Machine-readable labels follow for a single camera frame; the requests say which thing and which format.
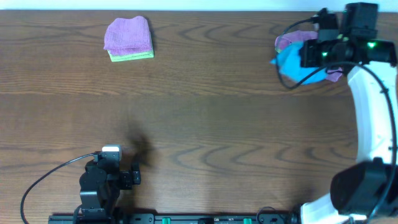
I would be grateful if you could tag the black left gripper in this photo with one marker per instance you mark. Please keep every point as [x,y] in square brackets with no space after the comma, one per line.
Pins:
[129,179]

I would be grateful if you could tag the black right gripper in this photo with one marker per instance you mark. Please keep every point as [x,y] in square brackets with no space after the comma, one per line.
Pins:
[305,54]

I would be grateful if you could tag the blue microfiber cloth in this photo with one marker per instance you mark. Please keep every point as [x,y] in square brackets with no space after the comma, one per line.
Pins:
[289,63]

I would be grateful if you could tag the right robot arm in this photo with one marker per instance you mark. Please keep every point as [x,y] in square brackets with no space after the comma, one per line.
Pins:
[368,189]

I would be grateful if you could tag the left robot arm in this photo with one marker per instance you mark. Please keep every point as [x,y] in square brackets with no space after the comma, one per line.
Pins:
[100,188]

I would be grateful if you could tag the crumpled purple cloth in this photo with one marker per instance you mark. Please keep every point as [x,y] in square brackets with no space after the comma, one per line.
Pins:
[301,36]

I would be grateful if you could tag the folded green cloth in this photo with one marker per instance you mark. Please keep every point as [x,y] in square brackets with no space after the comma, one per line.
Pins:
[132,56]

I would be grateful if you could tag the folded purple cloth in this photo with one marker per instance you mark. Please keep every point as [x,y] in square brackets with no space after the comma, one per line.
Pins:
[128,36]

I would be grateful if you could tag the black mounting rail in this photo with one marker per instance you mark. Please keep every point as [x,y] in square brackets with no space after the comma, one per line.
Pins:
[148,218]

